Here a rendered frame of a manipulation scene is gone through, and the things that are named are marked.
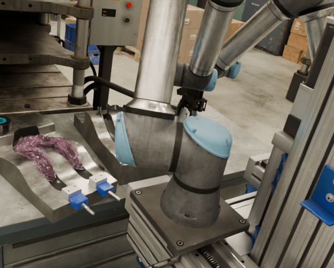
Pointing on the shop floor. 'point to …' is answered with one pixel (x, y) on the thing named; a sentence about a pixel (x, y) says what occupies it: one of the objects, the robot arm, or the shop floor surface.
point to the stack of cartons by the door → (296, 42)
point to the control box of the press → (111, 37)
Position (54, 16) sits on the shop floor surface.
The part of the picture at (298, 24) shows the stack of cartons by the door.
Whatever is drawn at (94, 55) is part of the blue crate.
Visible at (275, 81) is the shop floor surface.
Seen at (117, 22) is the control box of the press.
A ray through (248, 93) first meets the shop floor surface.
